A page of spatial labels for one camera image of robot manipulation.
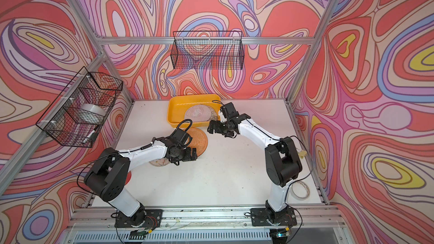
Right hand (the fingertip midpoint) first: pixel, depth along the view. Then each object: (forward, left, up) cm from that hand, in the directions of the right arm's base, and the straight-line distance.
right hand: (216, 134), depth 90 cm
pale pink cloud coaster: (+23, +10, -8) cm, 26 cm away
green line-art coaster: (+20, +1, -9) cm, 22 cm away
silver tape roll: (-3, +52, +23) cm, 57 cm away
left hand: (-9, +13, -9) cm, 19 cm away
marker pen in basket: (-9, +53, +16) cm, 56 cm away
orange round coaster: (+2, +10, -10) cm, 15 cm away
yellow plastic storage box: (+33, +26, -9) cm, 43 cm away
